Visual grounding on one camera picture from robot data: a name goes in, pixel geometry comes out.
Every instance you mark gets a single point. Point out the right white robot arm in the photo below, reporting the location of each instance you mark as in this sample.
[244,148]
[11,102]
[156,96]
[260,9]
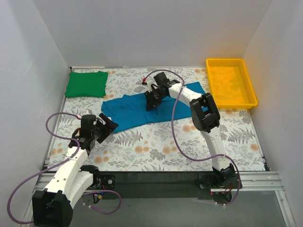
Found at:
[205,117]

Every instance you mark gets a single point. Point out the floral patterned table mat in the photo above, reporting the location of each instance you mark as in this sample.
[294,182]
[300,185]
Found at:
[151,147]

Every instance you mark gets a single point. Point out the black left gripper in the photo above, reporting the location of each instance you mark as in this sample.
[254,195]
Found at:
[107,125]

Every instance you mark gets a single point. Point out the folded green t shirt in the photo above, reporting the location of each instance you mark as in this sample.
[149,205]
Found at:
[91,84]

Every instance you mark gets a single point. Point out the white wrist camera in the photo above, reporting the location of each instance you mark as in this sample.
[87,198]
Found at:
[149,85]
[88,111]

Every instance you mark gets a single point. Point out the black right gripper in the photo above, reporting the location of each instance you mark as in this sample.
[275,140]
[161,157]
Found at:
[152,100]

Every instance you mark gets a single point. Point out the yellow plastic bin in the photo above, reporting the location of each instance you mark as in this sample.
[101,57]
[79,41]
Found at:
[230,84]

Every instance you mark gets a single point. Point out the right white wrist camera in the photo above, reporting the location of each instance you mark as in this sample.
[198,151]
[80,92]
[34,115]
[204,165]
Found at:
[149,85]

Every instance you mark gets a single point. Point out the aluminium frame rail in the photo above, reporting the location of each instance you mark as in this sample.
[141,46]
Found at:
[159,184]

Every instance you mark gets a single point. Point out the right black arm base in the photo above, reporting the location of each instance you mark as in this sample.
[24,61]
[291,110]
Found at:
[223,179]

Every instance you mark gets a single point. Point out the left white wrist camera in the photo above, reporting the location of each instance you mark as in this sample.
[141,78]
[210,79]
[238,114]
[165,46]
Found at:
[88,111]

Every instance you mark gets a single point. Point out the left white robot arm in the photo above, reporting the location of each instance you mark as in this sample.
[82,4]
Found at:
[53,205]

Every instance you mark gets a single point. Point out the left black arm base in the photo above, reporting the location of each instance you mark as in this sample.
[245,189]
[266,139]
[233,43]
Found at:
[100,179]

